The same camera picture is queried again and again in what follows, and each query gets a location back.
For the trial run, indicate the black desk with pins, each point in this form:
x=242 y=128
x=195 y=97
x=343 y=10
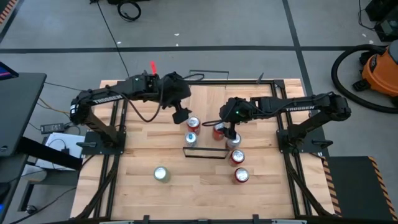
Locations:
x=18 y=105

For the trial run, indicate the silver and red can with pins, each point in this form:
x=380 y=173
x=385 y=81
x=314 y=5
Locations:
x=235 y=143

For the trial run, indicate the small red tag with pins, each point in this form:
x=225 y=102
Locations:
x=153 y=67

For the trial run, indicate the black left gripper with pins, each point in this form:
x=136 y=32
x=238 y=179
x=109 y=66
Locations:
x=175 y=88

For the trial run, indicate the orange shop vacuum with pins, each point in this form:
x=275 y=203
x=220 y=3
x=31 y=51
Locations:
x=381 y=73
x=333 y=73

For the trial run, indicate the white paper box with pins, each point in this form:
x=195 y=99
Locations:
x=56 y=143

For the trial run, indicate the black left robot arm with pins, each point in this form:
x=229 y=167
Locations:
x=105 y=96

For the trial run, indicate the green calamansi sparkling can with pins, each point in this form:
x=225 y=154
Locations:
x=161 y=173

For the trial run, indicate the tall blue silver can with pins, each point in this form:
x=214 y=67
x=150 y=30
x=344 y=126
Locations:
x=191 y=137

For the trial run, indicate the black power adapter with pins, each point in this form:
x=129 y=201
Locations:
x=52 y=127

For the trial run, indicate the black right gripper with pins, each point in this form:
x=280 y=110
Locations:
x=236 y=109

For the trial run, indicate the laptop with lit screen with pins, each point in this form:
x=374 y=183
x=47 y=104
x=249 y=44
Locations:
x=6 y=73

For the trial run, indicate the black hazard-striped platform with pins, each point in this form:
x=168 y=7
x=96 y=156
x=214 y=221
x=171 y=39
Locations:
x=354 y=186

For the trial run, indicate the red Fanta soda can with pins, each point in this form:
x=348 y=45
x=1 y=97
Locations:
x=193 y=122
x=217 y=132
x=237 y=156
x=242 y=175

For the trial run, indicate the black equipment case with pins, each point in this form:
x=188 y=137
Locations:
x=385 y=28

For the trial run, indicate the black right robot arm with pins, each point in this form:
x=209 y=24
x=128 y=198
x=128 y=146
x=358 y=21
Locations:
x=298 y=107

